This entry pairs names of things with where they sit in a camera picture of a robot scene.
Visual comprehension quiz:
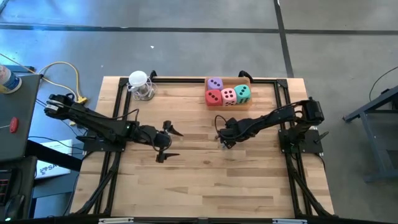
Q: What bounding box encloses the yellow cable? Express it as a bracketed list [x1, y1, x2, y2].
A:
[0, 52, 90, 103]

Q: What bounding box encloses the blue-grey metal table frame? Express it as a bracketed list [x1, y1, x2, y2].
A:
[343, 85, 398, 184]

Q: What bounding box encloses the large red foam die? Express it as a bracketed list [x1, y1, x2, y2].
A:
[205, 89, 223, 107]

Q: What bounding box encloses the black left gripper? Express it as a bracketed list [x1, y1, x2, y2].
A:
[148, 120, 185, 164]

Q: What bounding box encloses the clear jar white lid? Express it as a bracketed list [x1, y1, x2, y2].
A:
[128, 70, 156, 101]

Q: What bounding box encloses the grey side desk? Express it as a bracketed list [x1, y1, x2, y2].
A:
[0, 73, 42, 163]

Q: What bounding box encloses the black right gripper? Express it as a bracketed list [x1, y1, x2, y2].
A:
[219, 117, 249, 150]

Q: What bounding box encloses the white printed box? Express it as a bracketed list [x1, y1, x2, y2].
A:
[34, 139, 74, 180]

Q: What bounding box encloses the white and blue canister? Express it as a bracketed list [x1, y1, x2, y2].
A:
[0, 64, 23, 95]

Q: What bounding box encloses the large purple foam die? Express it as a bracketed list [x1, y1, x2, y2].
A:
[206, 77, 224, 91]

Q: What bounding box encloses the large teal foam die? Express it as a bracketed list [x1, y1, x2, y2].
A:
[233, 84, 252, 105]

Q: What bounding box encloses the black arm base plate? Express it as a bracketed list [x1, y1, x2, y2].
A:
[83, 126, 129, 153]
[278, 128, 325, 156]

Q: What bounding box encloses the black electronics box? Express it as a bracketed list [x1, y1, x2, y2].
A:
[0, 155, 39, 222]

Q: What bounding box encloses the black floor cable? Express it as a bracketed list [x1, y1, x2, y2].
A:
[369, 65, 398, 102]

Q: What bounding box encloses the large pink foam die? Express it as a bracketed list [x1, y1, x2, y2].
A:
[220, 88, 238, 107]

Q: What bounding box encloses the red emergency button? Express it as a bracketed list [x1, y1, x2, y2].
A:
[9, 116, 19, 134]

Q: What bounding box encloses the orange translucent plastic bin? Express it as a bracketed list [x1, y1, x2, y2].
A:
[204, 77, 253, 111]

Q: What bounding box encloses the black aluminium table frame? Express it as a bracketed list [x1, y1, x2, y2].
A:
[70, 77, 335, 218]

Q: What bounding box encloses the white lamp cable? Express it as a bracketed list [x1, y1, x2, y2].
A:
[126, 77, 158, 101]

